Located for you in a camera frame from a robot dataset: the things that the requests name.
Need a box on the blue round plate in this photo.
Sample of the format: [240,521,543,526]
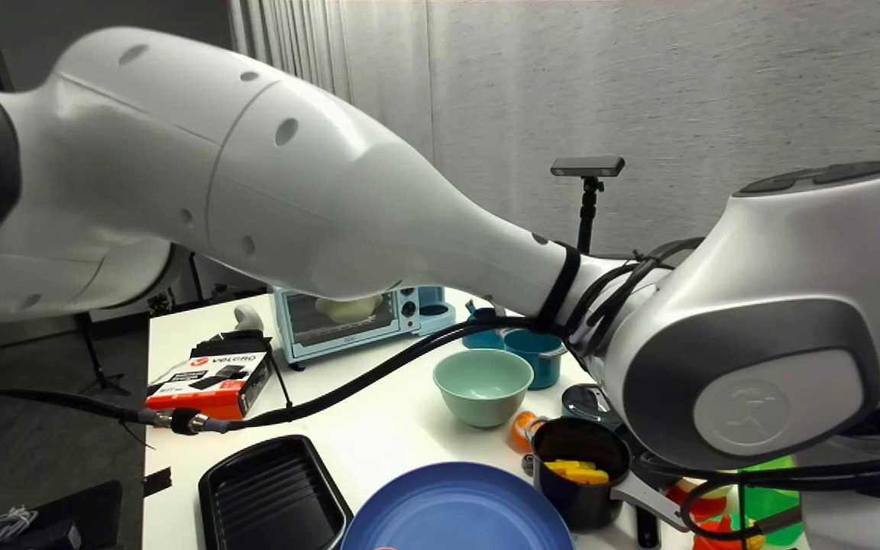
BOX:
[340,459,578,550]

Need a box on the light blue toaster oven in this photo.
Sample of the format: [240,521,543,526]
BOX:
[271,284,457,371]

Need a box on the mint green bowl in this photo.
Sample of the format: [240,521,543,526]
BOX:
[431,348,539,430]

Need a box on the dark teal mug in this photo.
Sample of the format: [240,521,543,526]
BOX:
[503,329,569,395]

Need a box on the small orange toy piece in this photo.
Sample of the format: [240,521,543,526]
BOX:
[506,410,546,459]

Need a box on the flat black object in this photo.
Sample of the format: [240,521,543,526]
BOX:
[190,326,276,360]

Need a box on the yellow toy food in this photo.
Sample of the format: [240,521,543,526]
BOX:
[543,456,615,488]

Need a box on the orange black white box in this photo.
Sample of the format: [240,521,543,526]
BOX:
[144,348,276,429]

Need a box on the black toy saucepan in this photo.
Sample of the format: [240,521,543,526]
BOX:
[529,416,696,534]

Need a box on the black ridged grill tray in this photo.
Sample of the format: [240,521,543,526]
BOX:
[197,433,355,550]

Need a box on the red rimmed white dish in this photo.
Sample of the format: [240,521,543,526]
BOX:
[667,477,739,526]

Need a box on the black table edge clamp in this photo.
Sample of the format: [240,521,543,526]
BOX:
[140,465,177,502]

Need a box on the black floor tripod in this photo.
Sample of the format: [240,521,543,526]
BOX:
[71,310,134,404]

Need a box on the red toy item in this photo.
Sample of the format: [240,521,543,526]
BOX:
[686,508,745,550]

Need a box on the green plastic funnel cup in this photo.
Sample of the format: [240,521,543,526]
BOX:
[729,456,807,550]

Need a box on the small teal pitcher metal handle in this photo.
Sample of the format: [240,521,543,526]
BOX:
[457,301,509,352]

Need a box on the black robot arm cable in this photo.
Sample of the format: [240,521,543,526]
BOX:
[0,240,709,437]

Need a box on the black camera on stand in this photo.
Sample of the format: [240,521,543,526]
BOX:
[546,154,629,258]

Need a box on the black utensil handle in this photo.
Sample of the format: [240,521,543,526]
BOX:
[633,505,662,550]

